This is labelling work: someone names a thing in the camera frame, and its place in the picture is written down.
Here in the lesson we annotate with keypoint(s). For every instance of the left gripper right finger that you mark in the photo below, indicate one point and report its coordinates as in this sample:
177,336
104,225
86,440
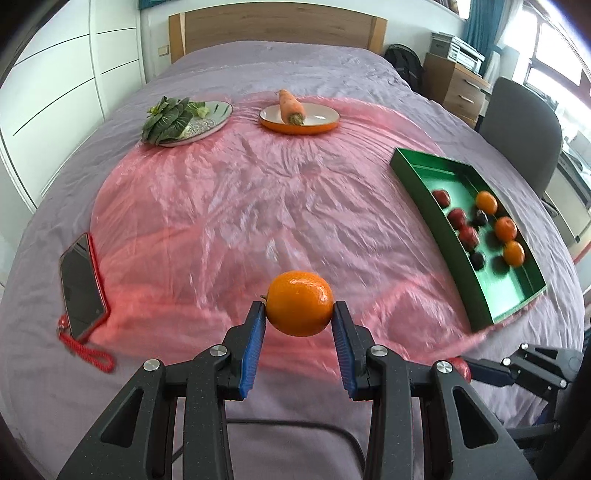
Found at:
462,438

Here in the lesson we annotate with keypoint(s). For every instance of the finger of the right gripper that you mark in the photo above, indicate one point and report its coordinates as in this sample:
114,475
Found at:
494,371

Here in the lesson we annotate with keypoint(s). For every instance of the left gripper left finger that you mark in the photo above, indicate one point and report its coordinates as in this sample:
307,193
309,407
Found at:
133,437

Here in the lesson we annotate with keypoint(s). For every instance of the dark plum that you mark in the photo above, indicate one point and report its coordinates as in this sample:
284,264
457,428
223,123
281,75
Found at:
480,219
478,260

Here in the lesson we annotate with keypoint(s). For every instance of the red apple front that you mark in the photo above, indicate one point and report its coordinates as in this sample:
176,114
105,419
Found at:
469,238

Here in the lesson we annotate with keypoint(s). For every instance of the dark red apple back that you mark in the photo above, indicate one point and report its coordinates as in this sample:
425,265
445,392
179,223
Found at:
442,197

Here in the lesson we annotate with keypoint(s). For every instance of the small orange back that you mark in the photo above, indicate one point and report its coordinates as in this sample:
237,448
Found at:
299,303

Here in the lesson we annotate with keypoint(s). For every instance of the green rectangular tray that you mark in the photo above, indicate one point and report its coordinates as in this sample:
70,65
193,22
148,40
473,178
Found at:
493,268

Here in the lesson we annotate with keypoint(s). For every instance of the red-cased smartphone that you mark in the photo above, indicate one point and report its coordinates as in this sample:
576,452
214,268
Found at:
85,303

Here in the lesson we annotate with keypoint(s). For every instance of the purple bed sheet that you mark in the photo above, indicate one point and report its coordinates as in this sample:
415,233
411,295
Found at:
53,387

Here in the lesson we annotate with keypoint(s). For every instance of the pink plastic sheet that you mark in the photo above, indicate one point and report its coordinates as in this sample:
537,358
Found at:
186,238

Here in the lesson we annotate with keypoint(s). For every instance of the grey office chair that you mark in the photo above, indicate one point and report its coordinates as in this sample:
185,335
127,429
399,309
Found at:
523,128

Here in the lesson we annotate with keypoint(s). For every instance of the wooden drawer cabinet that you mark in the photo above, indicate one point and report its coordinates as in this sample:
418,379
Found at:
458,90

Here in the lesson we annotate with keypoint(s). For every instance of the orange oval dish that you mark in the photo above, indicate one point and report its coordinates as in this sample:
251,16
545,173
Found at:
316,119

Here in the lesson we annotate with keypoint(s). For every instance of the green leafy bok choy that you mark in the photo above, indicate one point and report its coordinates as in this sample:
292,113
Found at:
168,119

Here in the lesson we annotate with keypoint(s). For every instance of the black backpack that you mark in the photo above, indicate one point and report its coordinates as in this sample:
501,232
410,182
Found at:
407,64

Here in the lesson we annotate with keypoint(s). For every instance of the orange carrot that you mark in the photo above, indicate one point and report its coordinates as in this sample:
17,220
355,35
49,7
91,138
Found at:
291,110

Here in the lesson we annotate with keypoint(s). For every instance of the patterned grey plate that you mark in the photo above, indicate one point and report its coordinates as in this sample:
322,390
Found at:
199,128

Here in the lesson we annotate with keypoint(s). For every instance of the teal curtain right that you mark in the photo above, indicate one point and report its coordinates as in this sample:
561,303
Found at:
483,26

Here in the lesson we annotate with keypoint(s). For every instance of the white wardrobe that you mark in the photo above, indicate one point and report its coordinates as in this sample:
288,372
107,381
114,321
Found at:
74,72

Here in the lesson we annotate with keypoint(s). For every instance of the wooden headboard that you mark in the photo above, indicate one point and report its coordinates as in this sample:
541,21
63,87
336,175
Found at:
287,22

